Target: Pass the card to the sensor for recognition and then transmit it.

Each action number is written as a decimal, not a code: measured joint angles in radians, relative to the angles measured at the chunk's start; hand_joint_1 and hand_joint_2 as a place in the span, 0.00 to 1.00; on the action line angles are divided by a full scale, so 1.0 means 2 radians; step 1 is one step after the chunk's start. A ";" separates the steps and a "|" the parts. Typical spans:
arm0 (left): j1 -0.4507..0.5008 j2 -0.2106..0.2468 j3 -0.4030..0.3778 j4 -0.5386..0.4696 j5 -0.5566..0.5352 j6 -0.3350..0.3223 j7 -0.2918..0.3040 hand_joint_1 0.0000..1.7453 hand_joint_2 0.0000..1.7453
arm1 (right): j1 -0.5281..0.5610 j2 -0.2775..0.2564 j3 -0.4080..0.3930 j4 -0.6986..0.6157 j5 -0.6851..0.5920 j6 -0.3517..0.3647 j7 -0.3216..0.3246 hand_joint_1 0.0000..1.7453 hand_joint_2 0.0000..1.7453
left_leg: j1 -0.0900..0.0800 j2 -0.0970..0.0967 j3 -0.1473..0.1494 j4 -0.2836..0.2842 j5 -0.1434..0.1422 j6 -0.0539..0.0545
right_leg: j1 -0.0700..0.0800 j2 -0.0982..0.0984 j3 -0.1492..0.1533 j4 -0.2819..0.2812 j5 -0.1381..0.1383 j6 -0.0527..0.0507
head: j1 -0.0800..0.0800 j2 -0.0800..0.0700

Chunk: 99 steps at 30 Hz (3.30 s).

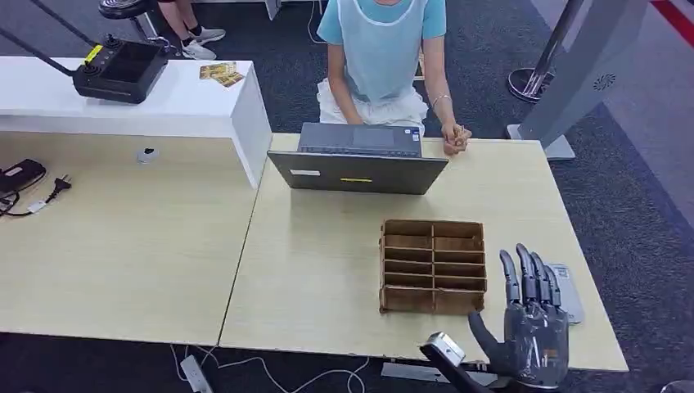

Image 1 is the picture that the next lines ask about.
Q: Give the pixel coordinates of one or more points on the seated person's left hand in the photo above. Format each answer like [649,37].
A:
[455,140]

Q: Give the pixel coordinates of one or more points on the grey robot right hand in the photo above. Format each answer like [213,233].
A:
[534,336]

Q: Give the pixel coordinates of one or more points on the grey flat handset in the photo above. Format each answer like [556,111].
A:
[569,295]

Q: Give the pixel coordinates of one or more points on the chrome pole with round base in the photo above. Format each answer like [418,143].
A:
[528,81]

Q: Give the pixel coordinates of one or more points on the dark grey laptop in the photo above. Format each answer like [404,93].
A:
[358,173]

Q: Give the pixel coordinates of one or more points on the seated person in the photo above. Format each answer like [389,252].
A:
[379,54]

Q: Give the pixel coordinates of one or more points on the wooden divided card box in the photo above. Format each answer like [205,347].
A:
[432,266]

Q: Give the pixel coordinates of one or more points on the silver bar under desk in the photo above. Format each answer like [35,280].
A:
[412,373]

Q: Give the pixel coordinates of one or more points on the grey kiosk stand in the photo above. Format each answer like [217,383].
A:
[585,70]

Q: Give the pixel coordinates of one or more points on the brown loose cards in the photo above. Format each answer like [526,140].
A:
[221,74]

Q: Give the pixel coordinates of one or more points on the white raised shelf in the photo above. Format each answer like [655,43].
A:
[179,103]

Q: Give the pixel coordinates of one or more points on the standing person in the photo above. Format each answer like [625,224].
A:
[184,27]

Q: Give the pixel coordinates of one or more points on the small white round gadget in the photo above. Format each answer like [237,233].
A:
[147,155]

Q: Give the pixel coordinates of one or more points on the black joystick controller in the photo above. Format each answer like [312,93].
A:
[122,70]

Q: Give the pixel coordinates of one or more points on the white power strip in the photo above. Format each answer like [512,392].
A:
[195,374]

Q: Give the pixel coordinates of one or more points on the black round stool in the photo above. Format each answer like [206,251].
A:
[122,8]

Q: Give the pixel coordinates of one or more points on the black power adapter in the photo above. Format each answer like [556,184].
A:
[20,173]

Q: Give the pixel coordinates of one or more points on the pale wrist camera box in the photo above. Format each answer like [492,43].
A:
[447,352]

